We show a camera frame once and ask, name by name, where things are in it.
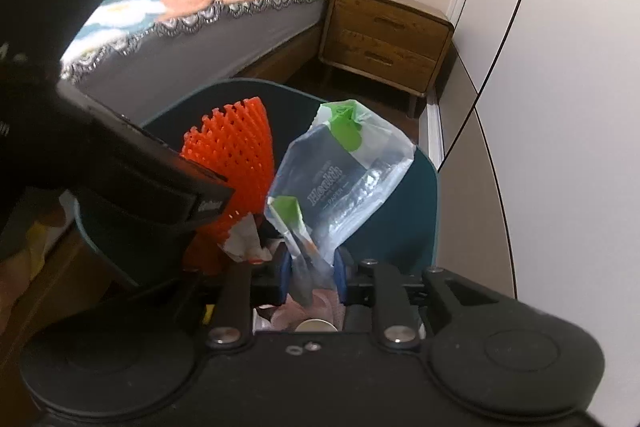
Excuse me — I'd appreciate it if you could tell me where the clear printed plastic bag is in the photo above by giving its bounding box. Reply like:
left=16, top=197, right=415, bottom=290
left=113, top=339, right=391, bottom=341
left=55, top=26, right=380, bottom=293
left=265, top=100, right=416, bottom=307

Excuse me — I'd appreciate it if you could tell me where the orange foam fruit net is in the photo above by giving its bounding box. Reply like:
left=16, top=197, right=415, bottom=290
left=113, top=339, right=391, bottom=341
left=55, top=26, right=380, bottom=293
left=181, top=96, right=276, bottom=277

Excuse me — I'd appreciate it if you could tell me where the dark teal trash bin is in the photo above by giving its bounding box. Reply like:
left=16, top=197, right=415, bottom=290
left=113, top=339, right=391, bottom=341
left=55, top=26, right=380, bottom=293
left=75, top=78, right=439, bottom=286

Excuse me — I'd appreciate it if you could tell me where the white crumpled paper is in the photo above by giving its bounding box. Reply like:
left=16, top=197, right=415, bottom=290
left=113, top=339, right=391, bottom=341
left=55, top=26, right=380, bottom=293
left=221, top=213, right=272, bottom=263

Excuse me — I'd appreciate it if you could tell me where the bed with grey mattress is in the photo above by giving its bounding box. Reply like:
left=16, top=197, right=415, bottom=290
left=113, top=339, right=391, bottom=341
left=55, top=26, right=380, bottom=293
left=62, top=0, right=326, bottom=124

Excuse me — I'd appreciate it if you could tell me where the white sliding wardrobe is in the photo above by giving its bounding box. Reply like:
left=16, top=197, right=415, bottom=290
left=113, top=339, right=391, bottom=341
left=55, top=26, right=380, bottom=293
left=436, top=0, right=639, bottom=426

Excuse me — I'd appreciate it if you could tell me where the wooden nightstand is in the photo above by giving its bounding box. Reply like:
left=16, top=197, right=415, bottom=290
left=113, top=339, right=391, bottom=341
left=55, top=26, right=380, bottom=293
left=319, top=0, right=454, bottom=98

